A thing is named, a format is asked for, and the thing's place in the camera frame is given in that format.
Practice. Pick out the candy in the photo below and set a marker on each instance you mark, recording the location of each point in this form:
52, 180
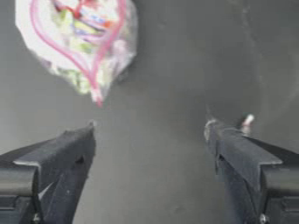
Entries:
247, 122

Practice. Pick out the clear bag with pink zip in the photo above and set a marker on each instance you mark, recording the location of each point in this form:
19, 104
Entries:
77, 43

